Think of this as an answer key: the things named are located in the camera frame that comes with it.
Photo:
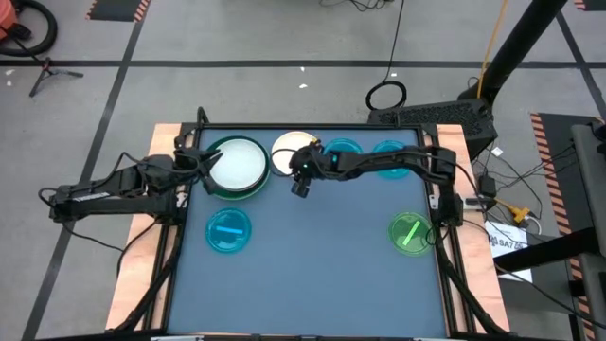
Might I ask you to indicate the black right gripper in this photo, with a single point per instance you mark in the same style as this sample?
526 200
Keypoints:
305 163

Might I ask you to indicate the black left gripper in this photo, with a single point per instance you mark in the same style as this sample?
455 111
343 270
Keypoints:
189 161

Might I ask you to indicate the small cream plastic plate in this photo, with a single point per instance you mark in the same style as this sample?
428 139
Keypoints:
291 141

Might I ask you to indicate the large white plastic plate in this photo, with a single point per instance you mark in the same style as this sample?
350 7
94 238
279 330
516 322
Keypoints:
239 166

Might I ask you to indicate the large dark green plastic plate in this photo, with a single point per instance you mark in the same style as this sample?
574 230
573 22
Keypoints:
237 196

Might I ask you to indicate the small blue plastic plate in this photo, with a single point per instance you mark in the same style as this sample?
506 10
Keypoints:
395 174
343 146
227 241

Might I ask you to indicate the small light green plastic plate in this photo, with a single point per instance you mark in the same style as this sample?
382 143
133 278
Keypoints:
402 222

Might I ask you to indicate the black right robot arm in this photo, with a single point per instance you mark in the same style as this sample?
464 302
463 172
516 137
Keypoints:
379 163

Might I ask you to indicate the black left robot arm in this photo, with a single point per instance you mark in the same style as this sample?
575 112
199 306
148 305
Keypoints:
104 199

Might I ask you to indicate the yellow gripper tag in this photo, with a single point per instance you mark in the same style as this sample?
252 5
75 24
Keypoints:
317 140

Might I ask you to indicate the blue table mat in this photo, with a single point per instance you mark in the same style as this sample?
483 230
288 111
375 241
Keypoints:
308 265

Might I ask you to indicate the black power adapter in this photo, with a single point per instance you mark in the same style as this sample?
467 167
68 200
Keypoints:
486 185

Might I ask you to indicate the black mat with hazard stripes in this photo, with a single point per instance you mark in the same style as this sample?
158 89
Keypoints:
113 9
551 142
592 4

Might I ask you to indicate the small black tripod stand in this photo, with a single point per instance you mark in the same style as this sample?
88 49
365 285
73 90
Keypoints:
47 73

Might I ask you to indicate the white printed paper sheet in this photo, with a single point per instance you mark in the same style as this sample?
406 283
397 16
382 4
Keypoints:
509 246

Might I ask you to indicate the yellow power plug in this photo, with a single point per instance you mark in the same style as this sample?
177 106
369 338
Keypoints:
520 214

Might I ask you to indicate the thick black pole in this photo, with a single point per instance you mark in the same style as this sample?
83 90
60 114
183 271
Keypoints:
516 47

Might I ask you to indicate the orange vacuum cleaner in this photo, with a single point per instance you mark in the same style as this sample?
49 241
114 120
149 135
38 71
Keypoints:
5 16

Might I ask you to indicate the black crossbeam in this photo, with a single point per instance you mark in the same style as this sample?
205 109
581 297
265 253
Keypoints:
544 248

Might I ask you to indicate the grey furniture piece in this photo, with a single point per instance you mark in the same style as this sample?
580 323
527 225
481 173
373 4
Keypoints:
592 189

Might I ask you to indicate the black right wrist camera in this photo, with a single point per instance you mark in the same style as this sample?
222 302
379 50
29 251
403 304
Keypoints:
300 189

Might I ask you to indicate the black metal table frame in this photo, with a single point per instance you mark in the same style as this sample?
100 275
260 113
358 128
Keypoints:
308 126

